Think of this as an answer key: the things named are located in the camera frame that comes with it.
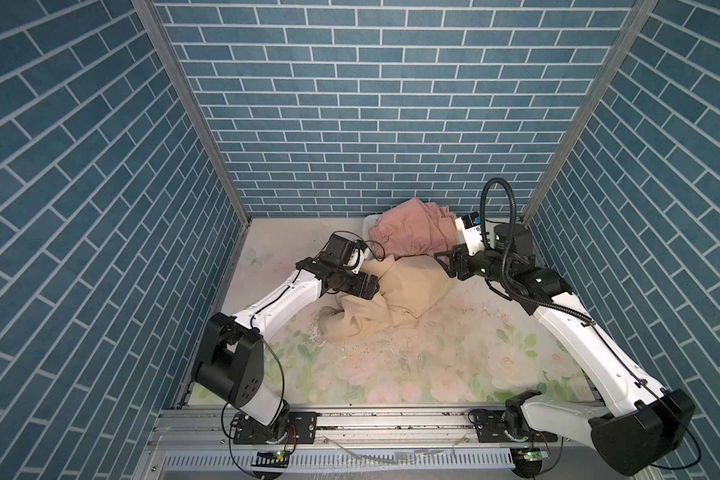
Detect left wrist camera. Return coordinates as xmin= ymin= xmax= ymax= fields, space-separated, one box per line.
xmin=318 ymin=234 xmax=362 ymax=270

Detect pink shorts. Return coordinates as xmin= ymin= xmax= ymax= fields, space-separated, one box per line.
xmin=369 ymin=198 xmax=459 ymax=258

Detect aluminium front rail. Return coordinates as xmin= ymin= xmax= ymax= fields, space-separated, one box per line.
xmin=134 ymin=404 xmax=592 ymax=479

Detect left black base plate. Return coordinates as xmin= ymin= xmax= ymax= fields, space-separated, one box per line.
xmin=232 ymin=411 xmax=318 ymax=446

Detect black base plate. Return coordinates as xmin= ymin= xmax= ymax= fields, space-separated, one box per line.
xmin=232 ymin=411 xmax=318 ymax=446
xmin=466 ymin=408 xmax=559 ymax=445

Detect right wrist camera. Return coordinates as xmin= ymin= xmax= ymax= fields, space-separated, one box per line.
xmin=455 ymin=212 xmax=485 ymax=255

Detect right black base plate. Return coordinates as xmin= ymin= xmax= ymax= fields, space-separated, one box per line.
xmin=466 ymin=408 xmax=559 ymax=445

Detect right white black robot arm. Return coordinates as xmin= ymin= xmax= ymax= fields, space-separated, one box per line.
xmin=434 ymin=225 xmax=695 ymax=476

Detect beige shorts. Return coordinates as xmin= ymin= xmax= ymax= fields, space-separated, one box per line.
xmin=317 ymin=256 xmax=454 ymax=343

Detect aluminium corner post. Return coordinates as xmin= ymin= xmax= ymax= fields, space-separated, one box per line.
xmin=132 ymin=0 xmax=251 ymax=228
xmin=521 ymin=0 xmax=658 ymax=225

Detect right aluminium corner post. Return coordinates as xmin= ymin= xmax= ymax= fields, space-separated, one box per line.
xmin=521 ymin=0 xmax=658 ymax=225

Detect left aluminium corner post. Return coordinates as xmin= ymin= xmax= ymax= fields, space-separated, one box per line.
xmin=132 ymin=0 xmax=251 ymax=228

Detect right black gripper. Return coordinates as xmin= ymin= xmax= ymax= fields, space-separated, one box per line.
xmin=434 ymin=240 xmax=511 ymax=286

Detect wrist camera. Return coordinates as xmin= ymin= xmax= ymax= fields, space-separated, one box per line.
xmin=318 ymin=234 xmax=362 ymax=270
xmin=455 ymin=212 xmax=485 ymax=255

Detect white plastic basket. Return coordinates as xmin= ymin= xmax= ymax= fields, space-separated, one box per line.
xmin=361 ymin=214 xmax=381 ymax=239

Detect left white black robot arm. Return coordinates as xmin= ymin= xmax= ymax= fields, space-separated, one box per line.
xmin=191 ymin=258 xmax=379 ymax=437

